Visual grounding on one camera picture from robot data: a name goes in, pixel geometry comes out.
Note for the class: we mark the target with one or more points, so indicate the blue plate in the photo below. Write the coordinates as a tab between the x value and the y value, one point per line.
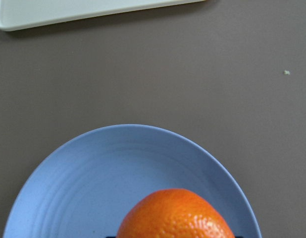
85	188

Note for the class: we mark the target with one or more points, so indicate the orange mandarin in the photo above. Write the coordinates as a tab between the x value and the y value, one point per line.
174	213

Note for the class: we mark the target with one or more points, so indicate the cream rabbit tray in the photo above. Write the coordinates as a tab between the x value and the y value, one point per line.
25	14

